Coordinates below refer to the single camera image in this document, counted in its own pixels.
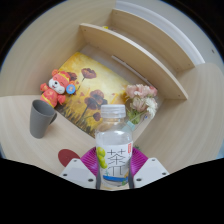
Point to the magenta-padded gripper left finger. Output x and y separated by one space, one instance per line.
76 173

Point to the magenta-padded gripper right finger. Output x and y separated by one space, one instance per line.
151 171

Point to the clear plastic drink bottle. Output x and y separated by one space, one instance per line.
113 141

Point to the flat round red coaster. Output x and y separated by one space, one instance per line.
66 156

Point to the tall teal vase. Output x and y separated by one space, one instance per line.
130 126

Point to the grey mug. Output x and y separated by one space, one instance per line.
40 118

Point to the pink and white flower bouquet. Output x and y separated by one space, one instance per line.
141 100

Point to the red plush toy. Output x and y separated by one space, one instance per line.
55 91

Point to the yellow poppy painting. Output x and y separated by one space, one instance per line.
100 81

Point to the white light bar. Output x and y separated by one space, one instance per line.
130 69

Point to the light wooden shelf unit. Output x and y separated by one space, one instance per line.
140 50

